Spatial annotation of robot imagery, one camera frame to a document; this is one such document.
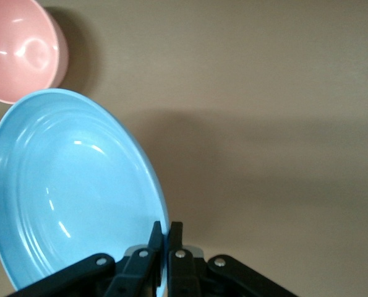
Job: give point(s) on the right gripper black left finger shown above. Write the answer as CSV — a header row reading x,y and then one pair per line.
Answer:
x,y
134,272

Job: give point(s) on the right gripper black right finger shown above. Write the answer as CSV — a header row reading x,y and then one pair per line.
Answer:
x,y
183,275

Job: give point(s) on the blue plate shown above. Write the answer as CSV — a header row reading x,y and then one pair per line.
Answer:
x,y
78,185

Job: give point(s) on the pink bowl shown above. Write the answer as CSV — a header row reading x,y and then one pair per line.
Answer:
x,y
16,46

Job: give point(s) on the brown table cover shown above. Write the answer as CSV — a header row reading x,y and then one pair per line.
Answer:
x,y
264,92

